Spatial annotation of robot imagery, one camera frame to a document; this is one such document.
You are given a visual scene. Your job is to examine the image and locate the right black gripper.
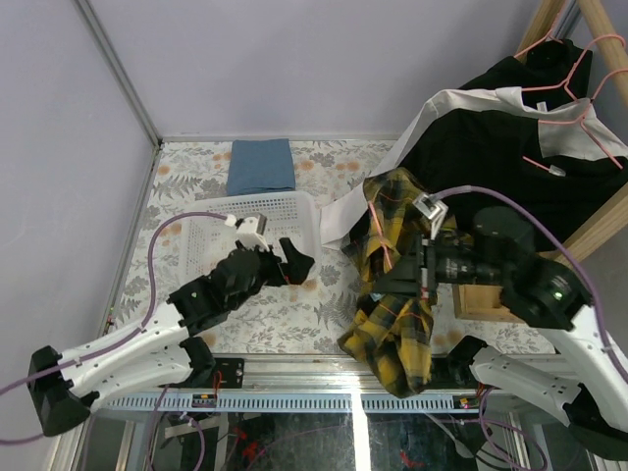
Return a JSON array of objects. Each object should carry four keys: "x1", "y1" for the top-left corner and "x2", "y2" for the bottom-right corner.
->
[{"x1": 372, "y1": 229, "x2": 510, "y2": 299}]

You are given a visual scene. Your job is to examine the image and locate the yellow plaid shirt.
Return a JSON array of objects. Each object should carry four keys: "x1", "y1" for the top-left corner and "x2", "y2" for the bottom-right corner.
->
[{"x1": 338, "y1": 168, "x2": 438, "y2": 397}]

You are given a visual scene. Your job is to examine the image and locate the pink wire hanger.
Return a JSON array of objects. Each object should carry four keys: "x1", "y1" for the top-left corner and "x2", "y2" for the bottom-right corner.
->
[{"x1": 367, "y1": 189, "x2": 402, "y2": 275}]

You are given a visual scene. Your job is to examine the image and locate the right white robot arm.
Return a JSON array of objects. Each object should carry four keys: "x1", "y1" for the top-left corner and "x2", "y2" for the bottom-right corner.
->
[{"x1": 374, "y1": 206, "x2": 627, "y2": 461}]

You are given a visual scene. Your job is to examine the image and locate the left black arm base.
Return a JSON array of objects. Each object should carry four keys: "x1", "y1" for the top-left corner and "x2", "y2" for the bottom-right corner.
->
[{"x1": 198, "y1": 357, "x2": 245, "y2": 391}]

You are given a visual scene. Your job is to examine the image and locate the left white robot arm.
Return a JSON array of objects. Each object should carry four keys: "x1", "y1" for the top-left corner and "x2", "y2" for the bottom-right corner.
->
[{"x1": 27, "y1": 237, "x2": 315, "y2": 437}]

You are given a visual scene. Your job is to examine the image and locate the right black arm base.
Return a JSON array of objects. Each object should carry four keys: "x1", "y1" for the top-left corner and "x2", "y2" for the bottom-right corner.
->
[{"x1": 427, "y1": 336, "x2": 488, "y2": 389}]

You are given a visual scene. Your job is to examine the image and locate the pink hanger front black shirt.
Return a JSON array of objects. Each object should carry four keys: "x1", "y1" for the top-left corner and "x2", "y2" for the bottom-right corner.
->
[{"x1": 522, "y1": 156, "x2": 566, "y2": 177}]

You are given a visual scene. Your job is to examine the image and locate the white shirt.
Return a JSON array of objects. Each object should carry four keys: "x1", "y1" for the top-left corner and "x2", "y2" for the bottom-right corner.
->
[{"x1": 318, "y1": 86, "x2": 628, "y2": 251}]

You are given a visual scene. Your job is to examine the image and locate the white plastic basket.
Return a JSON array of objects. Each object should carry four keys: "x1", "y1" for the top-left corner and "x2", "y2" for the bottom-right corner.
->
[{"x1": 179, "y1": 191, "x2": 322, "y2": 284}]

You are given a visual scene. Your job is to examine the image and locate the wooden clothes rack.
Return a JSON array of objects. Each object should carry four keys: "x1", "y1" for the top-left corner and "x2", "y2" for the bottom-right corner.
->
[{"x1": 450, "y1": 0, "x2": 628, "y2": 325}]

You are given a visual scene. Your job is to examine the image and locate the folded blue cloth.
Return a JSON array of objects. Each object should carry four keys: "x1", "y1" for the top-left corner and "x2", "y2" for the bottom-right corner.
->
[{"x1": 226, "y1": 138, "x2": 295, "y2": 196}]

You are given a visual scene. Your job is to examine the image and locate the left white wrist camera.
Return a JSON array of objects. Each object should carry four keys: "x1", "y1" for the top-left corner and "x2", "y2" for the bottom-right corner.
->
[{"x1": 225, "y1": 214, "x2": 270, "y2": 252}]

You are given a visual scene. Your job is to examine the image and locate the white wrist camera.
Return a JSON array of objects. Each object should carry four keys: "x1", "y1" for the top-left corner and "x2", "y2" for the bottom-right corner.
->
[
  {"x1": 225, "y1": 214, "x2": 270, "y2": 252},
  {"x1": 413, "y1": 193, "x2": 448, "y2": 240}
]

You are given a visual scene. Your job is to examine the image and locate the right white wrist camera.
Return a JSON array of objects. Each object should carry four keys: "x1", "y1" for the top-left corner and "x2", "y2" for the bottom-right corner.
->
[{"x1": 413, "y1": 193, "x2": 448, "y2": 240}]

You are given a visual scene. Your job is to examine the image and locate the aluminium mounting rail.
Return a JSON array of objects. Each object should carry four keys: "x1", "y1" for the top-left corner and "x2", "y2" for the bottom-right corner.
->
[{"x1": 73, "y1": 351, "x2": 600, "y2": 392}]

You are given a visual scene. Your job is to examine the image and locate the grey slotted cable duct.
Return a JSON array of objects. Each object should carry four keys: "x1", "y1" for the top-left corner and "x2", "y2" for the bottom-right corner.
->
[{"x1": 105, "y1": 392, "x2": 479, "y2": 413}]

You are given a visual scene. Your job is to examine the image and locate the aluminium corner frame post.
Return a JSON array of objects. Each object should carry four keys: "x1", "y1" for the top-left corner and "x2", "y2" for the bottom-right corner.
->
[{"x1": 72, "y1": 0, "x2": 162, "y2": 147}]

